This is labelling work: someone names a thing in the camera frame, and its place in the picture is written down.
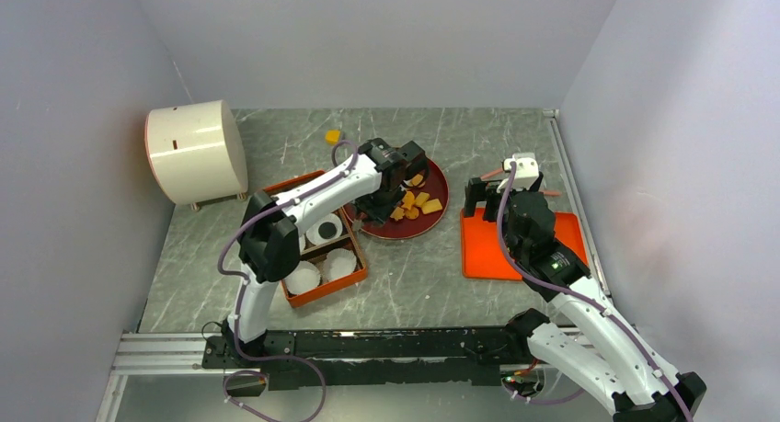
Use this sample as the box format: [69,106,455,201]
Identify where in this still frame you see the orange tray lid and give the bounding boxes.
[460,207,589,281]

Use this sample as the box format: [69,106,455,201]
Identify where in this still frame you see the black round cookie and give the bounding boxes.
[317,222,341,241]

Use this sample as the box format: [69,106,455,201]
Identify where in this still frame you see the orange compartment box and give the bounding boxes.
[281,207,368,308]

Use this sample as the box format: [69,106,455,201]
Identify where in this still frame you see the metal tongs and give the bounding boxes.
[351,214,365,232]

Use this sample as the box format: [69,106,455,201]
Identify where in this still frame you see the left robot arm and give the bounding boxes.
[217,138,428,367]

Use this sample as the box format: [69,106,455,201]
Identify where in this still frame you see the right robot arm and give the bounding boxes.
[463,177,706,421]

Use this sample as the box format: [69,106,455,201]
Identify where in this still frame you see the orange chopstick upper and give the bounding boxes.
[480,168,504,180]

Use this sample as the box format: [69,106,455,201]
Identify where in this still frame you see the dark red round plate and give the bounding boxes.
[342,159,449,240]

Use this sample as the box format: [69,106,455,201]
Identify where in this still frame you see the yellow rectangular cookie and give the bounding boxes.
[420,199,443,215]

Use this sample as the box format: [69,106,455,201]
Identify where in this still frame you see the yellow cube block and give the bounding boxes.
[325,130,343,145]

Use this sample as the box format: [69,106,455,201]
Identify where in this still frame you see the white paper cup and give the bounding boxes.
[284,261,322,296]
[305,213,344,245]
[323,248,358,282]

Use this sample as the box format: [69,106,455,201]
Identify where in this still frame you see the white cylindrical container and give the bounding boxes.
[144,100,248,211]

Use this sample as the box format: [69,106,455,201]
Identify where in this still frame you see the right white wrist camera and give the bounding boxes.
[498,153,540,191]

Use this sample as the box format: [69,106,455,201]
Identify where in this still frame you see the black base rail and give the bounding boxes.
[201,325,533,391]

